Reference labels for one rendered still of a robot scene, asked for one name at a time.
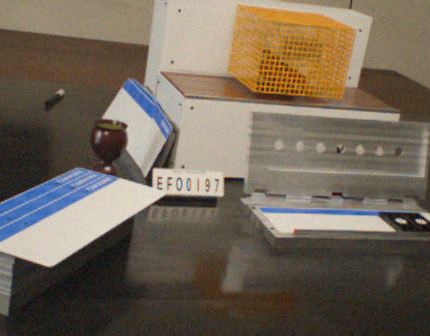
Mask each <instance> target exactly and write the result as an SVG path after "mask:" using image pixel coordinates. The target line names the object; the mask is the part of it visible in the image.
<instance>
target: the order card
mask: <svg viewBox="0 0 430 336"><path fill-rule="evenodd" d="M153 188H155V189H159V190H162V191H166V192H168V193H167V194H166V195H184V196H224V172H223V171H213V170H183V169H168V168H153Z"/></svg>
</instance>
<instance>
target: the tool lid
mask: <svg viewBox="0 0 430 336"><path fill-rule="evenodd" d="M279 140H280V141H282V143H283V147H282V148H281V149H279V150H277V149H276V148H275V143H276V142H277V141H279ZM299 141H301V142H302V143H303V145H304V146H303V149H302V150H301V151H297V150H296V143H298V142H299ZM318 143H322V144H323V145H324V149H323V151H321V152H318V151H317V149H316V146H317V144H318ZM339 144H342V145H343V151H342V152H341V153H337V149H336V148H337V145H339ZM358 145H362V146H363V152H362V153H361V154H358V153H356V147H358ZM378 146H380V147H382V149H383V152H382V153H381V154H380V155H376V148H377V147H378ZM397 147H400V148H401V150H402V153H401V155H399V156H398V157H397V156H396V155H395V150H396V148H397ZM429 159H430V123H414V122H404V121H385V120H375V119H356V118H346V117H327V116H317V115H298V114H290V113H271V112H261V111H250V118H249V126H248V135H247V151H246V159H245V176H244V184H243V193H254V189H266V191H265V193H267V194H277V195H284V196H285V200H284V201H285V202H311V196H332V192H342V195H341V196H344V197H353V198H361V199H363V202H361V203H362V204H364V205H387V199H388V198H392V199H405V195H414V199H417V200H425V199H426V186H427V179H428V165H429Z"/></svg>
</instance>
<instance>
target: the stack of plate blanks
mask: <svg viewBox="0 0 430 336"><path fill-rule="evenodd" d="M88 172H91V170H86V169H84V168H75V169H74V170H71V171H69V172H68V173H65V174H64V175H60V176H59V177H56V178H55V179H52V180H50V181H47V182H46V183H43V184H42V185H38V186H37V187H35V188H33V189H30V190H28V191H26V192H23V193H22V194H19V195H17V196H14V197H13V198H12V199H8V200H7V201H4V202H2V203H0V215H1V214H4V213H5V212H9V211H10V210H13V209H14V208H16V207H19V206H20V205H23V204H24V203H27V202H28V201H31V200H33V199H35V198H37V197H39V196H42V195H43V194H46V193H47V192H50V191H51V190H54V189H55V188H59V187H60V186H62V185H64V184H66V183H69V182H70V181H73V180H74V179H77V178H78V177H81V176H82V175H86V174H87V173H88ZM134 219H135V217H134V215H133V216H132V217H129V219H126V220H125V221H123V222H122V223H120V224H119V225H118V226H116V227H114V228H112V230H109V231H108V232H106V233H105V234H103V235H101V236H99V238H97V239H95V240H94V241H92V242H91V243H89V244H88V245H86V246H84V247H82V248H81V249H80V250H78V251H77V252H74V254H71V255H70V256H68V257H67V258H66V259H64V260H63V261H61V262H59V263H57V264H56V265H55V266H53V267H47V266H43V265H41V264H37V263H35V262H29V261H27V260H22V259H20V258H16V257H14V256H10V255H8V254H4V253H1V252H0V313H1V314H4V315H6V316H9V315H10V314H12V313H13V312H14V311H16V310H17V309H19V308H21V307H23V305H25V304H27V303H28V302H30V301H31V300H32V299H34V298H35V297H37V296H38V295H40V294H41V293H42V292H44V291H45V290H47V289H49V288H51V286H53V285H55V284H56V283H58V282H59V281H60V280H62V279H63V278H65V277H66V276H68V275H69V274H71V273H72V272H74V271H75V270H76V269H78V268H79V267H81V266H83V265H85V263H87V262H88V261H90V260H92V258H94V257H96V256H98V255H99V254H101V253H102V252H103V251H105V250H106V249H108V248H109V247H111V246H112V245H114V244H115V243H117V242H118V241H119V240H121V239H122V238H124V237H125V236H127V235H128V234H130V233H131V232H133V228H134Z"/></svg>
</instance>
